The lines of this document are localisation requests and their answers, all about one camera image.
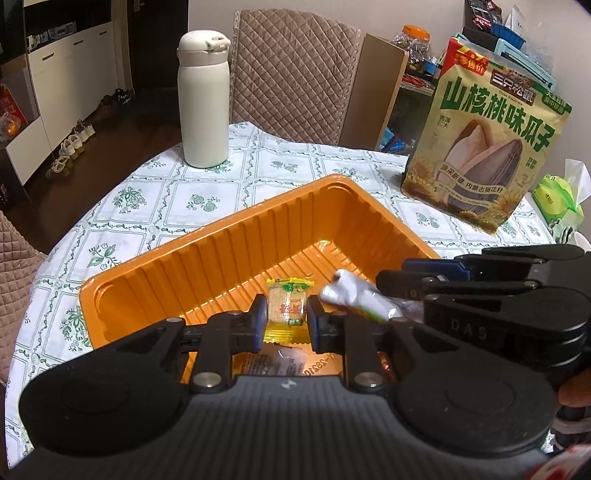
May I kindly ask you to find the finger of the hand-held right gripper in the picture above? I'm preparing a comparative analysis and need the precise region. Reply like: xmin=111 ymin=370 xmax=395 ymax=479
xmin=401 ymin=244 xmax=586 ymax=283
xmin=375 ymin=270 xmax=541 ymax=302

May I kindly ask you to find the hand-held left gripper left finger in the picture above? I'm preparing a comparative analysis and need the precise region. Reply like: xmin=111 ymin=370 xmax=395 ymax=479
xmin=106 ymin=295 xmax=271 ymax=393

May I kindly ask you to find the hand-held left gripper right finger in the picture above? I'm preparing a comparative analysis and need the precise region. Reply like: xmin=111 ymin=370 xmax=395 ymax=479
xmin=307 ymin=296 xmax=462 ymax=392

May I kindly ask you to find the yellow candy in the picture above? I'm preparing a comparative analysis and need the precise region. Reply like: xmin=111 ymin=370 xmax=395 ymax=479
xmin=264 ymin=277 xmax=315 ymax=344

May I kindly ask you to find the silver snack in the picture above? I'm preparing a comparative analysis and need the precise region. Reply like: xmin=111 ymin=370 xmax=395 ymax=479
xmin=320 ymin=270 xmax=411 ymax=324

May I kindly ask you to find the clear dark snack packet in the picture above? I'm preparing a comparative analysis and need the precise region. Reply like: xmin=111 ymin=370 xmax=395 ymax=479
xmin=238 ymin=344 xmax=345 ymax=377

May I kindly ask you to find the orange plastic tray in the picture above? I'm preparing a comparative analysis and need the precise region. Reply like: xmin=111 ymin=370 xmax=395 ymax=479
xmin=78 ymin=174 xmax=441 ymax=386

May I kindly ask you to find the orange red snack packet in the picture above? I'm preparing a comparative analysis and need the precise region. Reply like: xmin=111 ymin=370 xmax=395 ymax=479
xmin=378 ymin=351 xmax=398 ymax=384

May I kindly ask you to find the person's right hand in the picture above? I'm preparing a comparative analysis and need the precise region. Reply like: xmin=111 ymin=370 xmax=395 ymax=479
xmin=556 ymin=369 xmax=591 ymax=418

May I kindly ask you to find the plain white mug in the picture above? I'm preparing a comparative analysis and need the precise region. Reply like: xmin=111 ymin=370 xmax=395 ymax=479
xmin=566 ymin=225 xmax=591 ymax=252

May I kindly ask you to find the sunflower seed bag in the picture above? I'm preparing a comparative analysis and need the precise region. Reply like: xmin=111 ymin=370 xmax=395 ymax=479
xmin=401 ymin=37 xmax=573 ymax=238

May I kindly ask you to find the blue packet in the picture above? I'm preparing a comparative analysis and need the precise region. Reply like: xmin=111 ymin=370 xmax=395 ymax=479
xmin=379 ymin=127 xmax=414 ymax=154

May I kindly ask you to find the green tissue pack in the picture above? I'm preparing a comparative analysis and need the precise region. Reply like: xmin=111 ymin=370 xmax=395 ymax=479
xmin=531 ymin=158 xmax=591 ymax=229

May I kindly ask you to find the green floral tablecloth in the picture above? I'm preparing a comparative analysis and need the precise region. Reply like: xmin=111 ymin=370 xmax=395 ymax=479
xmin=4 ymin=121 xmax=559 ymax=467

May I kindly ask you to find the wooden side table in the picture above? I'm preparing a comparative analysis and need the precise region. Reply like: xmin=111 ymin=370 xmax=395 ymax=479
xmin=339 ymin=33 xmax=435 ymax=153

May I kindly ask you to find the white thermos bottle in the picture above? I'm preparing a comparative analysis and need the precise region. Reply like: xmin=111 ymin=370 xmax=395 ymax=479
xmin=178 ymin=30 xmax=232 ymax=169

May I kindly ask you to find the orange lid plastic jar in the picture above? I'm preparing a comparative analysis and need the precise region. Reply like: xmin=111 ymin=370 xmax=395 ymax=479
xmin=392 ymin=25 xmax=437 ymax=77

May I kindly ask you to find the quilted beige chair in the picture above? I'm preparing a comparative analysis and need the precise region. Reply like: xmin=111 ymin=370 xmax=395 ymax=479
xmin=0 ymin=210 xmax=47 ymax=384
xmin=229 ymin=9 xmax=363 ymax=147

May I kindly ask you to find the blue plastic basket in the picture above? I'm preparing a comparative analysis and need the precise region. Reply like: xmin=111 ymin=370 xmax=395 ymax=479
xmin=489 ymin=21 xmax=528 ymax=49

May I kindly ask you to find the dark shoe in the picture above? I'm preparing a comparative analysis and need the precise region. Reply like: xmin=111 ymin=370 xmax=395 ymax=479
xmin=98 ymin=88 xmax=133 ymax=109

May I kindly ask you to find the white cabinet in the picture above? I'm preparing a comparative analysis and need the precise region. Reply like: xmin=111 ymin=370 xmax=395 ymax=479
xmin=0 ymin=21 xmax=134 ymax=185

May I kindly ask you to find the red gift bag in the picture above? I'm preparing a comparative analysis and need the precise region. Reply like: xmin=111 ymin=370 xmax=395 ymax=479
xmin=0 ymin=84 xmax=24 ymax=141

